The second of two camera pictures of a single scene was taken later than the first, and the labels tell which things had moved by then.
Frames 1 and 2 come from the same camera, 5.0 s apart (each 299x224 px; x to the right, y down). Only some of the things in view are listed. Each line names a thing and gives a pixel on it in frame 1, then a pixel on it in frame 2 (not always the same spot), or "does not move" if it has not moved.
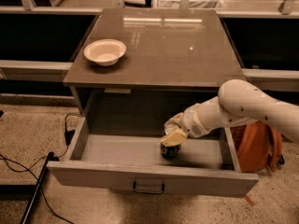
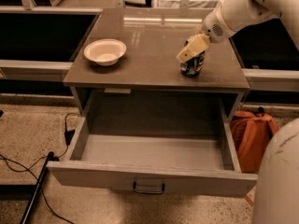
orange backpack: (259, 147) does not move
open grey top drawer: (133, 161) does not move
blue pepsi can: (170, 151) -> (193, 65)
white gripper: (191, 121) -> (214, 28)
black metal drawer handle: (148, 191) does not move
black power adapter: (68, 135) does not move
